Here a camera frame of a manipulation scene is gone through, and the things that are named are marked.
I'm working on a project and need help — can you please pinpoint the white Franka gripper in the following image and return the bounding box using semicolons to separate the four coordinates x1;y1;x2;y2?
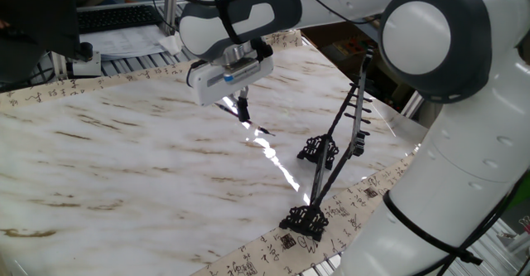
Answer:
186;55;275;123

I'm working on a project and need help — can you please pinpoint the brown calligraphy brush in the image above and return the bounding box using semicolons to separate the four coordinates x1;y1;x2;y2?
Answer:
213;101;277;138

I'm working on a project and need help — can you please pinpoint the black carved pen rack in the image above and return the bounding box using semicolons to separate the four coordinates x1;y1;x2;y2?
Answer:
278;46;374;243

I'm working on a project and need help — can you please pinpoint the white crumpled tissue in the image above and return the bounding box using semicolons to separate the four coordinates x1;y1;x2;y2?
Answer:
158;31;184;56

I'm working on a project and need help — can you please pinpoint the dark box coloured print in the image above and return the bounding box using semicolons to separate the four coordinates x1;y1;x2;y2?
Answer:
320;31;368;61

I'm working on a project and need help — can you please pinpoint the white paper stack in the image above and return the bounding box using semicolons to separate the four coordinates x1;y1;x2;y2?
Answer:
79;23;175;61

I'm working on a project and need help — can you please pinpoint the glossy marble pattern mat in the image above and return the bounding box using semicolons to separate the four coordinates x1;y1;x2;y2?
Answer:
0;43;430;276

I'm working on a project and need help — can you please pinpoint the black computer keyboard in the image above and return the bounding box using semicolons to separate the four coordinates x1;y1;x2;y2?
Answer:
76;4;165;36

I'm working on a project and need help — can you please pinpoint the beige calligraphy paper sheet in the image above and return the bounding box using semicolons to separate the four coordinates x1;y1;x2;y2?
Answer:
0;29;419;276

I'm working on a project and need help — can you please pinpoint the green object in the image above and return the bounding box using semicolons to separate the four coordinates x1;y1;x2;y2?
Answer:
507;180;530;211

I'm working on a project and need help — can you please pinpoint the silver camera box blue end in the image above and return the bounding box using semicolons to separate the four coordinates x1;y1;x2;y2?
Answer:
222;60;262;84

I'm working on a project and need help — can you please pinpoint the black cable tie strap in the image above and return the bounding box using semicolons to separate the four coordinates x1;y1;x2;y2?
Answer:
214;0;246;45
383;189;484;267

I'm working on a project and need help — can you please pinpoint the aluminium upright post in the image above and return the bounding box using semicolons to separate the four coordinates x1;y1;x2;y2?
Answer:
160;0;180;36

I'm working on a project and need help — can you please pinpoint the white mount black knob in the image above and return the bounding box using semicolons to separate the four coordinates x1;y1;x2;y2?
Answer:
65;41;104;79

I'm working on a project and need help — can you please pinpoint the aluminium frame leg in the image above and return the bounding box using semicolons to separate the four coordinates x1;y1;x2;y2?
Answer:
399;89;426;119

